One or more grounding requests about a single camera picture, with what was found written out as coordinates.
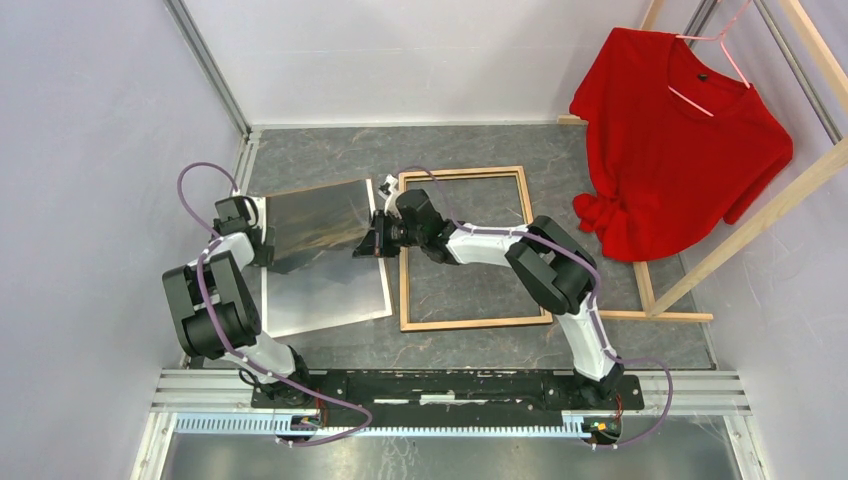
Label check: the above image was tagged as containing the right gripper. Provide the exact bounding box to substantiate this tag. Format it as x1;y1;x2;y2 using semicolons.
353;209;425;258

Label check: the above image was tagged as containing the glossy photo print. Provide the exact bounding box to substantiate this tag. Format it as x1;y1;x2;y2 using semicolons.
259;178;395;339

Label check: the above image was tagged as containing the black wooden picture frame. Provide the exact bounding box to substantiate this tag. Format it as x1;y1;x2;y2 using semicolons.
397;166;553;333

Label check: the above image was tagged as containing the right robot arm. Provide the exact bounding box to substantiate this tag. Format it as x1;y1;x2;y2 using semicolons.
353;182;624;408

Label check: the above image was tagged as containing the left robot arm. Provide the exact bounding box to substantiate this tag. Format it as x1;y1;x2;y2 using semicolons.
162;195;314;408

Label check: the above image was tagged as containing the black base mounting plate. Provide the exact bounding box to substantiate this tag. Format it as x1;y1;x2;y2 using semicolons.
251;368;645;428

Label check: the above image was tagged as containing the red t-shirt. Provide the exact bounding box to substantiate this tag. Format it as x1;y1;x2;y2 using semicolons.
570;27;794;263

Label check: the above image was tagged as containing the pink clothes hanger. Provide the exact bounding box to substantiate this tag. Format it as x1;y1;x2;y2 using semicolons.
667;0;757;119

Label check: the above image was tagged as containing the wooden clothes rack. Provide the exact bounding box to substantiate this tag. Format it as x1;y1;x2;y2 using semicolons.
598;1;847;324

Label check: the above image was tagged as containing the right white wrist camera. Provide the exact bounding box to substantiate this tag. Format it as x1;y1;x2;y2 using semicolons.
378;175;401;218

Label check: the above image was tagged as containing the aluminium rail frame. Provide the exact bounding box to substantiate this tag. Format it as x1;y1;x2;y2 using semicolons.
129;0;773;480

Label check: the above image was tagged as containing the white slotted cable duct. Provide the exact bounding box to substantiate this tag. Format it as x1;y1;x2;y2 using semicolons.
174;413;590;440

